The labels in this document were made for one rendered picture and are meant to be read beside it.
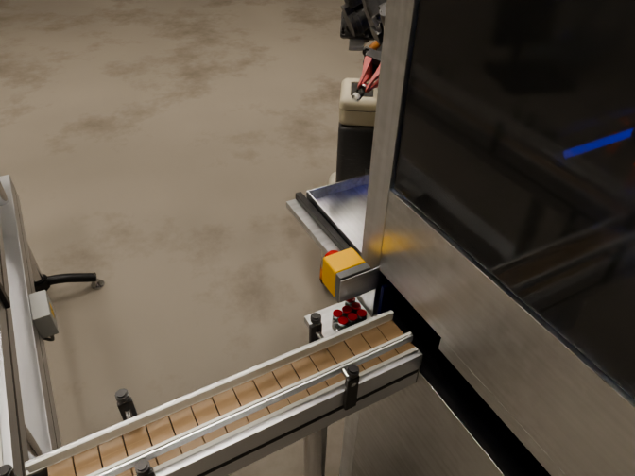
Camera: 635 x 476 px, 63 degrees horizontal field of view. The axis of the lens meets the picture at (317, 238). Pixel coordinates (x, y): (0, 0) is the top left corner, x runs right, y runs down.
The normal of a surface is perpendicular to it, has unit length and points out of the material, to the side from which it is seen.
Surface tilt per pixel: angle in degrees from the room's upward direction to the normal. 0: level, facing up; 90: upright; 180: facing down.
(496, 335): 90
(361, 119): 90
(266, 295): 0
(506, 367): 90
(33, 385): 0
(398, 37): 90
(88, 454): 0
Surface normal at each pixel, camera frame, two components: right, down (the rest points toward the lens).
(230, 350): 0.02, -0.77
